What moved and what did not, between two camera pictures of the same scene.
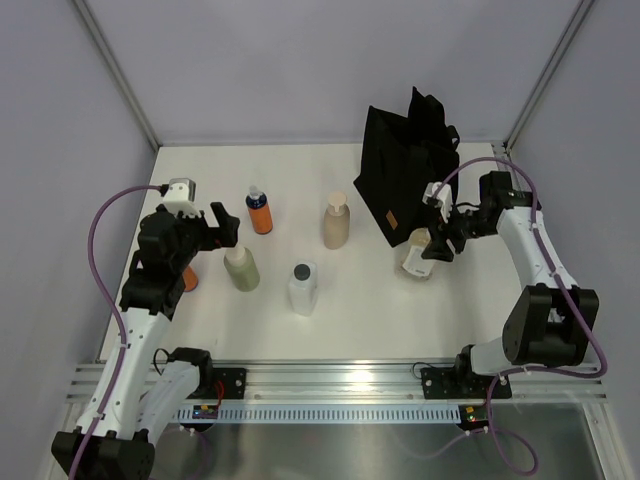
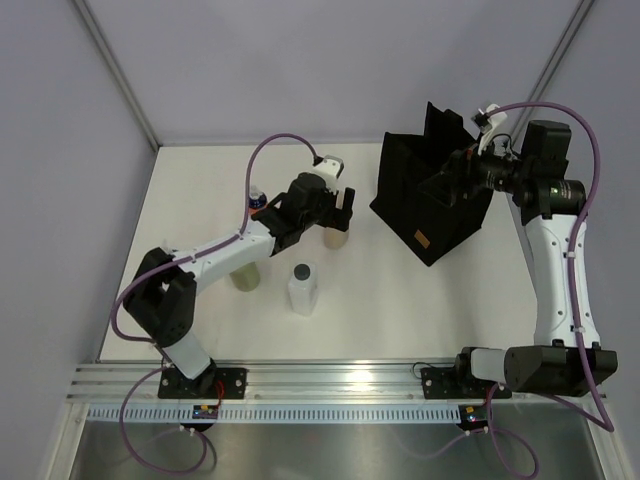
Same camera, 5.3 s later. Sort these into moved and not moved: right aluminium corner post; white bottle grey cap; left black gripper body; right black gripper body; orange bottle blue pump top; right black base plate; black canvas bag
Moved: left black gripper body; right black gripper body; black canvas bag
Not moved: right black base plate; white bottle grey cap; right aluminium corner post; orange bottle blue pump top
